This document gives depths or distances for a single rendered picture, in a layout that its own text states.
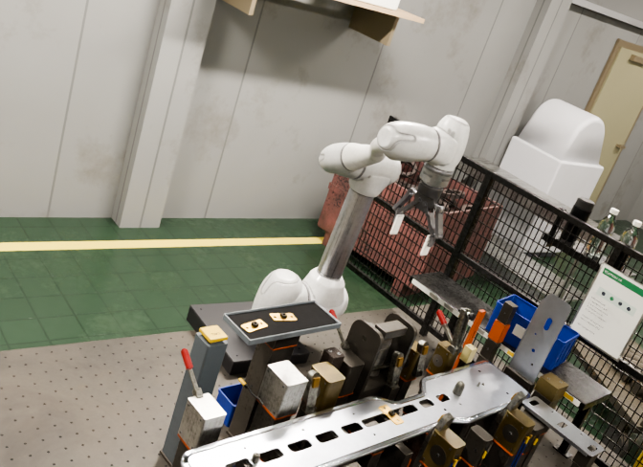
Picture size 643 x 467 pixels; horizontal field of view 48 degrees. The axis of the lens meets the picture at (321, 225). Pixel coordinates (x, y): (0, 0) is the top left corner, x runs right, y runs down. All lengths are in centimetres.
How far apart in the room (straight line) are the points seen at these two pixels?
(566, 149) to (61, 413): 553
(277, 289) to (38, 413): 94
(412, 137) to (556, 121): 519
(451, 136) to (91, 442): 139
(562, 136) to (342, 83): 231
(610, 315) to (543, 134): 439
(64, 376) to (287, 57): 344
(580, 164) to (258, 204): 314
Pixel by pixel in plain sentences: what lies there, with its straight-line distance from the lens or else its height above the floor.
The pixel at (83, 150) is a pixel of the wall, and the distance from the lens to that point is 497.
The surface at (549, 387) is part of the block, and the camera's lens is 277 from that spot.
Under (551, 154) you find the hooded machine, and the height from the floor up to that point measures 103.
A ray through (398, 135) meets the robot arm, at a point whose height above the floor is 181.
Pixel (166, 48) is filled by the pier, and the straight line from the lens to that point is 475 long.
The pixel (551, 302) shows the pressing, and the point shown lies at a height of 131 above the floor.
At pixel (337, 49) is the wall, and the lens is 566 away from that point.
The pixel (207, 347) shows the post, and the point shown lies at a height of 113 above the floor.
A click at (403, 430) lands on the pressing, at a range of 225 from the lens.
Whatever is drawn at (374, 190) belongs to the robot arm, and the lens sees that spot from 269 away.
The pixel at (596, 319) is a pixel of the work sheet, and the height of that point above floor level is 124.
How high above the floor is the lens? 225
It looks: 21 degrees down
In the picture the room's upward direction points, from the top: 19 degrees clockwise
